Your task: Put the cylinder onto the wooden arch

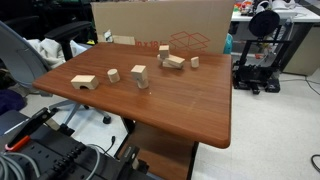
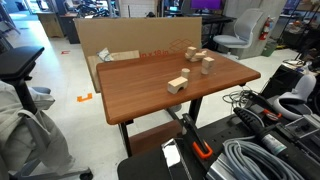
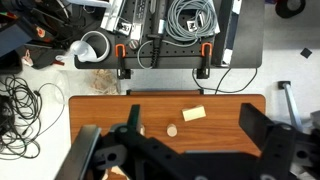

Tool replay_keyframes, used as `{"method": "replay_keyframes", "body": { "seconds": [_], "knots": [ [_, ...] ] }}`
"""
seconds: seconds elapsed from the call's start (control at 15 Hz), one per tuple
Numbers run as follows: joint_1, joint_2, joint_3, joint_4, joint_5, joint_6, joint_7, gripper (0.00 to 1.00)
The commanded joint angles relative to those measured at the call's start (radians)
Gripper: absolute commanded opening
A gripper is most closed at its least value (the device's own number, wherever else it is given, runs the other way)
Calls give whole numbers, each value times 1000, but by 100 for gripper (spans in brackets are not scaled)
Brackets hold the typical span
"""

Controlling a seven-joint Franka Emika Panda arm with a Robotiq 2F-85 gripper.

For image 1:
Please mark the flat wooden plank block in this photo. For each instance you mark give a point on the flat wooden plank block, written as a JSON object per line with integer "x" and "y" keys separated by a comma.
{"x": 174, "y": 61}

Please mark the wooden cylinder block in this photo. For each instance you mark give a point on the wooden cylinder block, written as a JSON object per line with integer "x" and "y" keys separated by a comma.
{"x": 113, "y": 76}

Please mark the low wooden arch block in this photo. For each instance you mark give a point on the low wooden arch block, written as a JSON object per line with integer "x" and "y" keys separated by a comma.
{"x": 85, "y": 80}

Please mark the small wooden half cylinder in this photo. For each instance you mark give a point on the small wooden half cylinder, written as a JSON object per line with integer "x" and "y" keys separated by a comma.
{"x": 195, "y": 62}

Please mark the white background desk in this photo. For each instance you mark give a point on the white background desk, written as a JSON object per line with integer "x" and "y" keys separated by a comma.
{"x": 301, "y": 16}

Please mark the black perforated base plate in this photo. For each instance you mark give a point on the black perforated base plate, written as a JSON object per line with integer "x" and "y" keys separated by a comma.
{"x": 46, "y": 156}

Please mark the black 3D printer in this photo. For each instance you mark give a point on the black 3D printer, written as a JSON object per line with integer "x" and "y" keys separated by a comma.
{"x": 253, "y": 73}

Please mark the tall wooden arch block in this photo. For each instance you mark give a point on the tall wooden arch block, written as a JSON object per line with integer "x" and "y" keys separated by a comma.
{"x": 139, "y": 74}

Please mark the black clamp bracket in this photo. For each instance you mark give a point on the black clamp bracket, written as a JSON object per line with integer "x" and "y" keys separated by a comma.
{"x": 133, "y": 161}

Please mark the wooden cube block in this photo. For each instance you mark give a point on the wooden cube block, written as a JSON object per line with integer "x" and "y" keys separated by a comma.
{"x": 164, "y": 51}

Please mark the black filament spool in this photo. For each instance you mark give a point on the black filament spool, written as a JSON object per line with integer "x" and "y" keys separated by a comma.
{"x": 264, "y": 22}

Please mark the dark purple bag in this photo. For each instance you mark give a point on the dark purple bag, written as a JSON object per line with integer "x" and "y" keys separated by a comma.
{"x": 10, "y": 101}

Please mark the teal plastic object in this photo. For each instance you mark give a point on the teal plastic object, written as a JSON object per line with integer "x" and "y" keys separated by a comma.
{"x": 228, "y": 44}

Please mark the white cloth on chair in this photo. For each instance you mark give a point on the white cloth on chair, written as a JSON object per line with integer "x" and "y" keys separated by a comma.
{"x": 50, "y": 51}

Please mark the large cardboard box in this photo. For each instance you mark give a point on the large cardboard box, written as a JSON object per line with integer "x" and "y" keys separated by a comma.
{"x": 150, "y": 20}

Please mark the brown table leg panel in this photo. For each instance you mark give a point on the brown table leg panel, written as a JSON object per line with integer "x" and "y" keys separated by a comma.
{"x": 163, "y": 156}

